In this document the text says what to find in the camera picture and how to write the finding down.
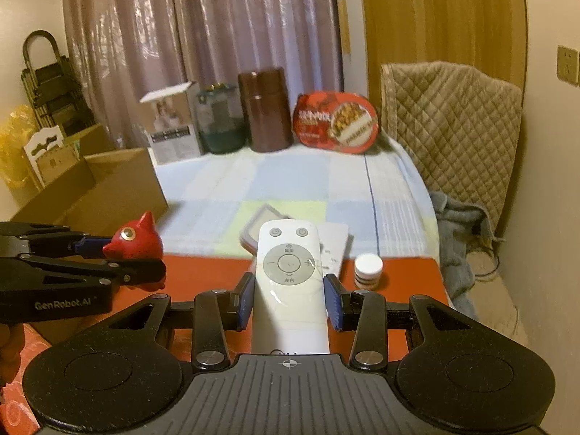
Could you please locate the grey towel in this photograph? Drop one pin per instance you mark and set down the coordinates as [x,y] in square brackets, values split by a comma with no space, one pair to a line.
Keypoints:
[463,228]

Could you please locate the brown cardboard box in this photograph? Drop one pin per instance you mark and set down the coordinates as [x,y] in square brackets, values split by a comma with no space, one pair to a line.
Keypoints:
[102,192]

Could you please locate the white product carton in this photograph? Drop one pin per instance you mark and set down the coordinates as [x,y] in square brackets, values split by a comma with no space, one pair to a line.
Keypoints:
[169,119]

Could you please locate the checked pastel tablecloth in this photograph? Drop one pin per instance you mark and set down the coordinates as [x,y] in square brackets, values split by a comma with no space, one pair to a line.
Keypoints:
[379,195]

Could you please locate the white cardboard insert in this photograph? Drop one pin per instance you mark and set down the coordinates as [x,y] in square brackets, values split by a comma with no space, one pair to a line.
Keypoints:
[48,155]

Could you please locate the yellow plastic bag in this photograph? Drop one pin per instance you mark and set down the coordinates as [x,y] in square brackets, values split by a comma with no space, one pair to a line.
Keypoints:
[15,133]

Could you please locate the white oval remote control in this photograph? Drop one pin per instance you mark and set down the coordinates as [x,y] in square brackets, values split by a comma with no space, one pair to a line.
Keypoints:
[289,314]

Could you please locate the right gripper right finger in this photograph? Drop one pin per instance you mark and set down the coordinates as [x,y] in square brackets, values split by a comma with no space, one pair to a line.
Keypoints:
[362,312]

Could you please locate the black folding ladder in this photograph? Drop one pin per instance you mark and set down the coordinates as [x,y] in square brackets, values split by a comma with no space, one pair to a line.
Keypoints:
[54,91]

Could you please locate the red instant rice bowl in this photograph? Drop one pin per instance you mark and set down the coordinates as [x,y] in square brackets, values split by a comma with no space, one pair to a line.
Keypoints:
[337,121]

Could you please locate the wall power socket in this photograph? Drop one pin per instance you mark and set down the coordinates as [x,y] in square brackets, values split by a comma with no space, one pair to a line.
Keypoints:
[567,65]

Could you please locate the green glass jar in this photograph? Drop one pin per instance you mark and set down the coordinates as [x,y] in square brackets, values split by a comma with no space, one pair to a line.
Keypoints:
[220,117]

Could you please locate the red Doraemon figurine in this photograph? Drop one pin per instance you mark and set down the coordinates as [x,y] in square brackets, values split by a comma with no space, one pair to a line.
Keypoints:
[136,239]

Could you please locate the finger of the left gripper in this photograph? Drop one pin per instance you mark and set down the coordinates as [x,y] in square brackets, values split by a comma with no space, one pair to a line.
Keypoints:
[19,238]
[127,272]

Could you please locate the beige quilted chair cover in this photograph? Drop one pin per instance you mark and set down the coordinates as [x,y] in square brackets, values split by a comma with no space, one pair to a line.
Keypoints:
[460,126]

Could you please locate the long white remote control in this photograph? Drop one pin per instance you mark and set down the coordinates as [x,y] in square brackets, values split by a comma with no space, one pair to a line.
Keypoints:
[333,239]

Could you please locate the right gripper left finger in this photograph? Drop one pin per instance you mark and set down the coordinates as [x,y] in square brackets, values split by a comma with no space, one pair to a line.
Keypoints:
[216,312]

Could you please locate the wooden door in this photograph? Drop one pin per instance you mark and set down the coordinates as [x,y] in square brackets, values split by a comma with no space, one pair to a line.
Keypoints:
[490,35]

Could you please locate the brown cylindrical canister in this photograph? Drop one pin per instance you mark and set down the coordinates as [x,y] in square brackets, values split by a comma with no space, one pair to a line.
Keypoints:
[266,107]

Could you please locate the small white striped jar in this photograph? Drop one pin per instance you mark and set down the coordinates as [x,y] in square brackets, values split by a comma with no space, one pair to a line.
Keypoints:
[368,268]

